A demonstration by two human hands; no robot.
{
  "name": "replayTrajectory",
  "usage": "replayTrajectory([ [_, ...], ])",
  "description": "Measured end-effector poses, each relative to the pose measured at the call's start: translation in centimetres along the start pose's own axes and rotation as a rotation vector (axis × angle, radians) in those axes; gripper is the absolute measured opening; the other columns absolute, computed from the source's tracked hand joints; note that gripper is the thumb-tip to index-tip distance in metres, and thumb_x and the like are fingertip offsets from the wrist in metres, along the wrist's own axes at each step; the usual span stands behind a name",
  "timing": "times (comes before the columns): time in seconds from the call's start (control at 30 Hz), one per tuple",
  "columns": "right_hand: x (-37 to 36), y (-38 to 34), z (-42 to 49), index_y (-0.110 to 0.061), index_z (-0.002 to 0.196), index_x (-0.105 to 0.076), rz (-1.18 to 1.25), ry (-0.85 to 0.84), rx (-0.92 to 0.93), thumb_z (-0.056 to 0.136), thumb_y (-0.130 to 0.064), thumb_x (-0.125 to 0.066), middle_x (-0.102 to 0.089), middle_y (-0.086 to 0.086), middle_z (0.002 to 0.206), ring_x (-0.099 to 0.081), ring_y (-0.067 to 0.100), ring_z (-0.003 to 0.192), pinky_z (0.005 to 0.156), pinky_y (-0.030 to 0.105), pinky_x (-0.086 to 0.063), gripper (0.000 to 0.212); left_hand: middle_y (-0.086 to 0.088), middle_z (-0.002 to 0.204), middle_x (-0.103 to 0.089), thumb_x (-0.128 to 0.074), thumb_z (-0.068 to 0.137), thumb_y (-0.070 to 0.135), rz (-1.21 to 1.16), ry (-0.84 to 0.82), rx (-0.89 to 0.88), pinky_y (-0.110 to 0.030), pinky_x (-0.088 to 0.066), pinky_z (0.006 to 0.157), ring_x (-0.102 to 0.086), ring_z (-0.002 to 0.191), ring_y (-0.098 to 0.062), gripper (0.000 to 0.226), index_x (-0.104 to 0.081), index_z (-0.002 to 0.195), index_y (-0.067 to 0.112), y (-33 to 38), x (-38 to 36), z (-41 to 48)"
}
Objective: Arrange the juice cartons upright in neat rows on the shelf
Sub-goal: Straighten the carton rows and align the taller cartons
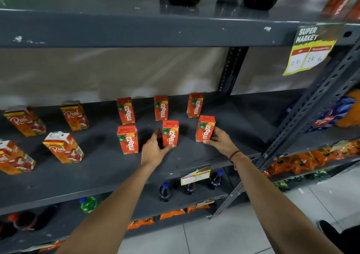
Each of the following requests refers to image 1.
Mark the red thread wristband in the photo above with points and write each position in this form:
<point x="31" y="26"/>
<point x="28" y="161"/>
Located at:
<point x="234" y="153"/>

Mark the person's right forearm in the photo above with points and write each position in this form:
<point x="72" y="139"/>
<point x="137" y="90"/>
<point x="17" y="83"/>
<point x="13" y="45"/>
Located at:
<point x="275" y="206"/>

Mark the cluster of red juice boxes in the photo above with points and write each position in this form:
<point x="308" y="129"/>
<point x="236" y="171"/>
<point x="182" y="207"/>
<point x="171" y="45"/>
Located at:
<point x="128" y="140"/>

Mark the orange snack packet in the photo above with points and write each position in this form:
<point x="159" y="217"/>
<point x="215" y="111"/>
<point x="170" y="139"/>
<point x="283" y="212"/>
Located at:
<point x="172" y="214"/>
<point x="198" y="208"/>
<point x="140" y="223"/>
<point x="52" y="246"/>

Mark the grey slotted-post shelf rack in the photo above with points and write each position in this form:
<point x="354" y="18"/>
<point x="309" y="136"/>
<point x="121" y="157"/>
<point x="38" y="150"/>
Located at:
<point x="323" y="138"/>

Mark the blue snack packet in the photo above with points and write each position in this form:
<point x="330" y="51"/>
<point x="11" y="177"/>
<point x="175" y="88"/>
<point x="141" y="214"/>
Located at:
<point x="334" y="113"/>

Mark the large plain orange packet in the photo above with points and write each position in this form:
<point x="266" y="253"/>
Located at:
<point x="351" y="113"/>

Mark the person's left hand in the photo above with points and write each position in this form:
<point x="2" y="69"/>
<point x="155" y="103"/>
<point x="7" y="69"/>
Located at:
<point x="152" y="152"/>

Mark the small red drink carton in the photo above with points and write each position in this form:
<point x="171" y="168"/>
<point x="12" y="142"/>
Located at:
<point x="205" y="127"/>
<point x="170" y="131"/>

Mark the grey metal shelf rack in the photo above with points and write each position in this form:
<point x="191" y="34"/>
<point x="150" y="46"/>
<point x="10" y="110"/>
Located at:
<point x="112" y="31"/>

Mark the row of green snack bags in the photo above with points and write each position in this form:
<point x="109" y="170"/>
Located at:
<point x="292" y="181"/>

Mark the row of orange snack bags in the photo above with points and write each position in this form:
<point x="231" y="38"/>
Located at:
<point x="303" y="158"/>

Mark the person's left forearm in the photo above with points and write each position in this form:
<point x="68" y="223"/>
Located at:
<point x="112" y="214"/>

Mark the dark soda bottle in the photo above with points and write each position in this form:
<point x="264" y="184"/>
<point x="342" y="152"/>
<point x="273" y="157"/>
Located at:
<point x="7" y="230"/>

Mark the person's right hand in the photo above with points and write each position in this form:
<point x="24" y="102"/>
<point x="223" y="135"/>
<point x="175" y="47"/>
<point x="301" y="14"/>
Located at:
<point x="222" y="144"/>

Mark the dark bottle with blue cap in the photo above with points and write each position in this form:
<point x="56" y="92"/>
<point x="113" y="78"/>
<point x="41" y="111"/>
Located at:
<point x="215" y="178"/>
<point x="165" y="192"/>
<point x="190" y="188"/>

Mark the green bottle with blue cap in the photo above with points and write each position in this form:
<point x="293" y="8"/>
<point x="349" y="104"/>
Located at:
<point x="88" y="204"/>

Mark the large orange juice carton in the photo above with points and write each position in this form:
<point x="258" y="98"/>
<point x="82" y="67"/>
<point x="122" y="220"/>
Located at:
<point x="15" y="158"/>
<point x="25" y="121"/>
<point x="74" y="116"/>
<point x="63" y="147"/>

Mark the person's black shoe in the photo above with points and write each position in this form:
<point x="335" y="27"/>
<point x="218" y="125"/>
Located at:
<point x="340" y="237"/>

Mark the small yellow price tag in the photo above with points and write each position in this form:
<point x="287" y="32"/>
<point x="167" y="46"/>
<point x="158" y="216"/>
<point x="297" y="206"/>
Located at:
<point x="195" y="176"/>

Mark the person's left thumb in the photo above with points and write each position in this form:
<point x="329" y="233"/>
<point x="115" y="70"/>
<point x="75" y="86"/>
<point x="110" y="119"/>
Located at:
<point x="168" y="149"/>

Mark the dark bottle with red cap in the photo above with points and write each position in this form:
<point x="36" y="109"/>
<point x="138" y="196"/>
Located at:
<point x="24" y="220"/>

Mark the small dark price tag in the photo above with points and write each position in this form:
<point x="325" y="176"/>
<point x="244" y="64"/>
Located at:
<point x="204" y="203"/>

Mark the green and yellow price sign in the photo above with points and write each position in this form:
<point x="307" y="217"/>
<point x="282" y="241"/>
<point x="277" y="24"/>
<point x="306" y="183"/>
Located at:
<point x="310" y="50"/>

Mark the person's right thumb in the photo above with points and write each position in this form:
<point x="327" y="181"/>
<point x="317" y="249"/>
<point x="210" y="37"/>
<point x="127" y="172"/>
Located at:
<point x="210" y="142"/>

